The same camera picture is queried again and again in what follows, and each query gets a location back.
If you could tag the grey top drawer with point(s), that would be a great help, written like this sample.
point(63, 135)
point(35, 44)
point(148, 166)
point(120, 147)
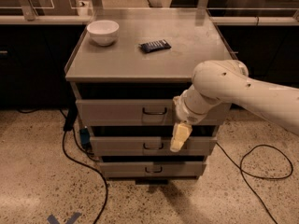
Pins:
point(121, 112)

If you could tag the white ceramic bowl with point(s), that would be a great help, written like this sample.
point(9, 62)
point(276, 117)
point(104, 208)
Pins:
point(103, 32)

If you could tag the black power strip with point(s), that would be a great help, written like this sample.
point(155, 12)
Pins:
point(70, 119)

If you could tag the blue power adapter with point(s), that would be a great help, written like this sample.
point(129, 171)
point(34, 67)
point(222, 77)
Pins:
point(84, 137)

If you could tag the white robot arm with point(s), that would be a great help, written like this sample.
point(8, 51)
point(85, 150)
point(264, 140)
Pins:
point(228, 81)

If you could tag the grey bottom drawer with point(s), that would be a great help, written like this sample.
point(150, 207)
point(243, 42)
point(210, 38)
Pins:
point(152, 169)

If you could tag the grey middle drawer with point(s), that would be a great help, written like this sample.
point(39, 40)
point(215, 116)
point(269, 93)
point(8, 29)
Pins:
point(150, 146)

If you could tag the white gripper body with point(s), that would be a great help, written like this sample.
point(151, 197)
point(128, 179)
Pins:
point(186, 114)

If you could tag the grey drawer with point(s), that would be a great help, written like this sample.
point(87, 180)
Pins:
point(152, 169)
point(121, 112)
point(150, 146)

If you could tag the grey drawer cabinet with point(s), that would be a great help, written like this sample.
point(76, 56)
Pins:
point(124, 71)

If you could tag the dark blue snack bar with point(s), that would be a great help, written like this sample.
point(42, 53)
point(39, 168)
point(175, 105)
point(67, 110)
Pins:
point(153, 46)

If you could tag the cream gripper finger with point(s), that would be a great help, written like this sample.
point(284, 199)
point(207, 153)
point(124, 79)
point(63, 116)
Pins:
point(181, 133)

